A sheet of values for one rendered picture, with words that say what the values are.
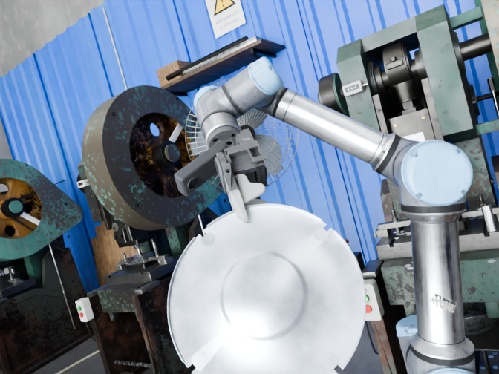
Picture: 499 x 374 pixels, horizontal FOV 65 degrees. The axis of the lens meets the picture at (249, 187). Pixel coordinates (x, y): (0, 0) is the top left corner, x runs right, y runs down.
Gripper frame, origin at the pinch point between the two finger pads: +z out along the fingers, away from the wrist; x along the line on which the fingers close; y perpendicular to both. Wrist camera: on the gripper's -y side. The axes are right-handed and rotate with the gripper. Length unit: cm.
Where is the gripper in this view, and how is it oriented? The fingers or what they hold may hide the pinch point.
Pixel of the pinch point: (240, 220)
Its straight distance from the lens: 63.8
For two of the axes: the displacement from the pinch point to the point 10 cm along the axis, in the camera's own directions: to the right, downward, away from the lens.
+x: 1.0, 6.7, 7.4
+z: 2.7, 6.9, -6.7
